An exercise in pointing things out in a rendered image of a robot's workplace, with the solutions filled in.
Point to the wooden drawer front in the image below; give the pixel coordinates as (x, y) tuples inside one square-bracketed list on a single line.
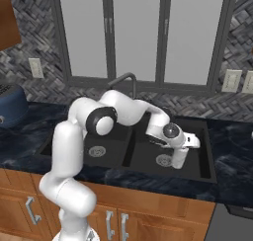
[(15, 179)]

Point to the wooden wall cabinet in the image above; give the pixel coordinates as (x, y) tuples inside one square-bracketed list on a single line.
[(7, 17)]

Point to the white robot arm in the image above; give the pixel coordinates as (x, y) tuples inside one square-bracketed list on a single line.
[(69, 152)]

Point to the grey framed window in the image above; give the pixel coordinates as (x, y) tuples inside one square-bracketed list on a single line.
[(138, 34)]

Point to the wooden cabinet door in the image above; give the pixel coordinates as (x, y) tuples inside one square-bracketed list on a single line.
[(158, 228), (100, 223), (13, 215)]

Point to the wooden panel under sink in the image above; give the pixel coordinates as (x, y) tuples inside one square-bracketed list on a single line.
[(148, 199)]

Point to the black double sink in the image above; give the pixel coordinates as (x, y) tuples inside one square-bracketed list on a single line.
[(145, 159)]

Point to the dark grey faucet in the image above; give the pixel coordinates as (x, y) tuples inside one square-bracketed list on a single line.
[(126, 76)]

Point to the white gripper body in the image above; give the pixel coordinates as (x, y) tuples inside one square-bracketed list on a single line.
[(179, 157)]

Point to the grey dishwasher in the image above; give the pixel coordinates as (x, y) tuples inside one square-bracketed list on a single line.
[(230, 226)]

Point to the white wall outlet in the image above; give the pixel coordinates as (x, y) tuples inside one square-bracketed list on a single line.
[(231, 81), (248, 82), (36, 67)]

